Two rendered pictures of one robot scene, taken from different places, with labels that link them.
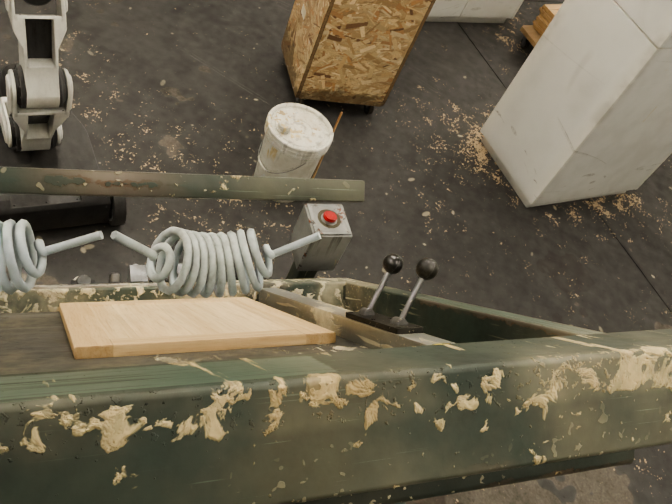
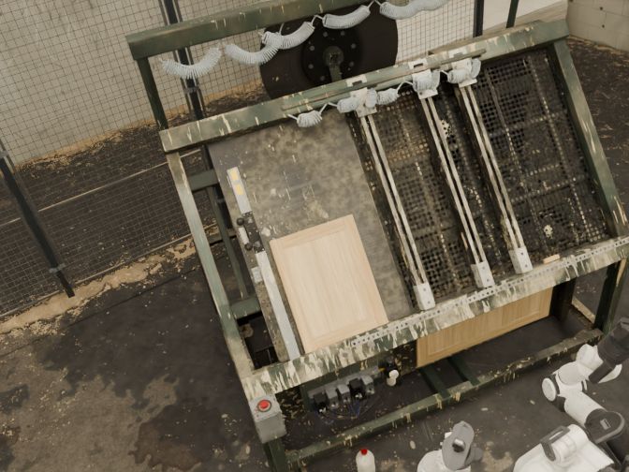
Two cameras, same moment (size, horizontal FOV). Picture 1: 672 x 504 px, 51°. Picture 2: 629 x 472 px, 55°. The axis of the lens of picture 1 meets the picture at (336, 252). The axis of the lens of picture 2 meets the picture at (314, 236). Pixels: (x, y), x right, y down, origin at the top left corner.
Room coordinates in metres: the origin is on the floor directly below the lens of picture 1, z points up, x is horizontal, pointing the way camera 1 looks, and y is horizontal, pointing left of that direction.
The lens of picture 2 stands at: (2.77, 0.97, 3.09)
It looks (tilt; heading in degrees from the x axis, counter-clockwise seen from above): 38 degrees down; 202
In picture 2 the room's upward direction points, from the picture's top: 9 degrees counter-clockwise
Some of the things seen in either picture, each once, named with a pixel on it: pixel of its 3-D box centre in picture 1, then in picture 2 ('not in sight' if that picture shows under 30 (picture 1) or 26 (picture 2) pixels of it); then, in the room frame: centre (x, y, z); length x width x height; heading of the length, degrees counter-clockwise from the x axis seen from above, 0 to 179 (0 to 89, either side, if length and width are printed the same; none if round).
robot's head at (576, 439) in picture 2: not in sight; (565, 445); (1.67, 1.21, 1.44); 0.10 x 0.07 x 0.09; 136
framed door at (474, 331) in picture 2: not in sight; (486, 307); (0.25, 0.95, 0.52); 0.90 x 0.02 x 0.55; 126
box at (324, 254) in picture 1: (319, 238); (268, 418); (1.39, 0.06, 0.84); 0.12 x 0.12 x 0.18; 36
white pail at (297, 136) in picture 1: (294, 147); not in sight; (2.36, 0.38, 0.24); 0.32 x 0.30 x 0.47; 136
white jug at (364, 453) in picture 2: not in sight; (365, 461); (1.08, 0.39, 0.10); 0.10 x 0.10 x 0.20
